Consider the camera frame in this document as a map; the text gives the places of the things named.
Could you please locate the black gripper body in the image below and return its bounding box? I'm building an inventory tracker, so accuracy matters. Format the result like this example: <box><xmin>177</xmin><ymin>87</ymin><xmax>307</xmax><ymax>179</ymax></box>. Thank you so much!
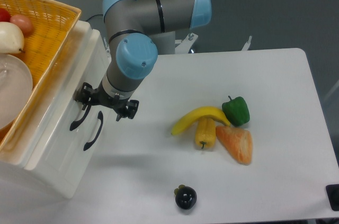
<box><xmin>93</xmin><ymin>86</ymin><xmax>126</xmax><ymax>110</ymax></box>

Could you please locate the black corner object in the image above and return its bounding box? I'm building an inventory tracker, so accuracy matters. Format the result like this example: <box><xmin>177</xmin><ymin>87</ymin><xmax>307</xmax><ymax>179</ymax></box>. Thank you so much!
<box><xmin>326</xmin><ymin>184</ymin><xmax>339</xmax><ymax>211</ymax></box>

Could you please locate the orange woven basket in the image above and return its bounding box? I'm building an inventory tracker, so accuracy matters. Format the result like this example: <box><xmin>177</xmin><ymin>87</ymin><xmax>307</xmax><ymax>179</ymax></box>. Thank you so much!
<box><xmin>1</xmin><ymin>0</ymin><xmax>82</xmax><ymax>149</ymax></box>

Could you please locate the yellow bell pepper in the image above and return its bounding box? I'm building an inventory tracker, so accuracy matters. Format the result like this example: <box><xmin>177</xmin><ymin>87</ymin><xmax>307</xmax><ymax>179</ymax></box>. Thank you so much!
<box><xmin>195</xmin><ymin>117</ymin><xmax>216</xmax><ymax>149</ymax></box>

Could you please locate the dark purple mangosteen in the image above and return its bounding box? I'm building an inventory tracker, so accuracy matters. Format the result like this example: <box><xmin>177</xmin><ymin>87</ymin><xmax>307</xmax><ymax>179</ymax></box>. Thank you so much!
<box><xmin>174</xmin><ymin>184</ymin><xmax>197</xmax><ymax>210</ymax></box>

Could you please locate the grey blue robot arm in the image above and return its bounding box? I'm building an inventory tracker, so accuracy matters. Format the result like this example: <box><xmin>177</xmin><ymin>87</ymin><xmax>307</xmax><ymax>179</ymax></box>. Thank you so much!
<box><xmin>75</xmin><ymin>0</ymin><xmax>212</xmax><ymax>119</ymax></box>

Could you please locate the white plate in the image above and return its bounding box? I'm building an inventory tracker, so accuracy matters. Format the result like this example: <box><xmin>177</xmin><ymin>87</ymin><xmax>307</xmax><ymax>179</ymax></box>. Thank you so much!
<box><xmin>1</xmin><ymin>54</ymin><xmax>33</xmax><ymax>129</ymax></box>

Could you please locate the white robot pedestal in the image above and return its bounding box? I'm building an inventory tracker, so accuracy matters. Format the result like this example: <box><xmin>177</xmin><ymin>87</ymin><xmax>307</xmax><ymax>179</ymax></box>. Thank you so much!
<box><xmin>149</xmin><ymin>31</ymin><xmax>175</xmax><ymax>55</ymax></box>

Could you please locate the yellow banana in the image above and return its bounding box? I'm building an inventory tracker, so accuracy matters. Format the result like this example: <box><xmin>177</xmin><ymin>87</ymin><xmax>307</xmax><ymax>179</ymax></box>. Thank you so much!
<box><xmin>171</xmin><ymin>106</ymin><xmax>231</xmax><ymax>136</ymax></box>

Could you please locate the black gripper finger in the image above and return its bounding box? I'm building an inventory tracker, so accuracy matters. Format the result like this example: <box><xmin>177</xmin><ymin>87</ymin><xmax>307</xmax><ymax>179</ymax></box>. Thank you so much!
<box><xmin>115</xmin><ymin>99</ymin><xmax>139</xmax><ymax>121</ymax></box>
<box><xmin>74</xmin><ymin>82</ymin><xmax>95</xmax><ymax>111</ymax></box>

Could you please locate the white metal base frame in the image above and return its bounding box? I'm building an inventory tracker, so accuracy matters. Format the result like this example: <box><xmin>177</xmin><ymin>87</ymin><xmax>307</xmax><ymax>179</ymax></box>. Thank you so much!
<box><xmin>103</xmin><ymin>32</ymin><xmax>253</xmax><ymax>57</ymax></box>

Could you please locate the white pear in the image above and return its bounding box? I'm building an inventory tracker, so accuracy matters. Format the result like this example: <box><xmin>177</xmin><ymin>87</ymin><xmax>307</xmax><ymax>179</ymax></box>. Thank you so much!
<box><xmin>1</xmin><ymin>22</ymin><xmax>24</xmax><ymax>54</ymax></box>

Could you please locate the green bell pepper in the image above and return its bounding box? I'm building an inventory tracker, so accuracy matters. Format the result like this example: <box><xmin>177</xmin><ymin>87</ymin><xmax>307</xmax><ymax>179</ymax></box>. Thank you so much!
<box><xmin>222</xmin><ymin>96</ymin><xmax>250</xmax><ymax>127</ymax></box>

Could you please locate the red tomato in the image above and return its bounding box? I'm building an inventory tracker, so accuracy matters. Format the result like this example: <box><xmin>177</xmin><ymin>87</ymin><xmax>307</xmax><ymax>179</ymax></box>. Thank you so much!
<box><xmin>0</xmin><ymin>8</ymin><xmax>11</xmax><ymax>22</ymax></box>

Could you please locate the white drawer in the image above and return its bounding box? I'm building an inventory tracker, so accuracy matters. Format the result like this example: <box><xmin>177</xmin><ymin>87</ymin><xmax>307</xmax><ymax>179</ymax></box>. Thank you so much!
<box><xmin>42</xmin><ymin>75</ymin><xmax>118</xmax><ymax>200</ymax></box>
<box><xmin>25</xmin><ymin>30</ymin><xmax>109</xmax><ymax>173</ymax></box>

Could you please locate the white drawer cabinet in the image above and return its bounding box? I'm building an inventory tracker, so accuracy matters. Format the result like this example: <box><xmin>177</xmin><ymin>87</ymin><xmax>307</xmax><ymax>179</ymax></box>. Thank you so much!
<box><xmin>1</xmin><ymin>21</ymin><xmax>109</xmax><ymax>198</ymax></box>

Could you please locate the orange bread slice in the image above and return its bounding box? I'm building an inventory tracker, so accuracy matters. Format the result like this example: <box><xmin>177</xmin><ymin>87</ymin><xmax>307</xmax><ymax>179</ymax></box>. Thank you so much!
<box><xmin>216</xmin><ymin>126</ymin><xmax>253</xmax><ymax>165</ymax></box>

